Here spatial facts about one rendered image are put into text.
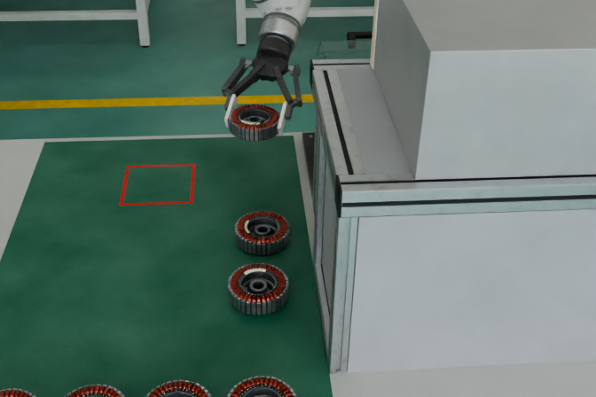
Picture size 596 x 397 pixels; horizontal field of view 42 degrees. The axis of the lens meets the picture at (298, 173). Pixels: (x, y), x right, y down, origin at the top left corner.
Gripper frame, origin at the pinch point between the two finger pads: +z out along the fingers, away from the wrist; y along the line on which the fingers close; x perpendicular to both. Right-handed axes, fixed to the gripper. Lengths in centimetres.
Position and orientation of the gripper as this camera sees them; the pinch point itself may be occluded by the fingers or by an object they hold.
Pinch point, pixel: (254, 120)
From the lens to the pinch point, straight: 168.4
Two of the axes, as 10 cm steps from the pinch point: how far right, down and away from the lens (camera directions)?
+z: -2.1, 8.8, -4.3
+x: -0.9, -4.5, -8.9
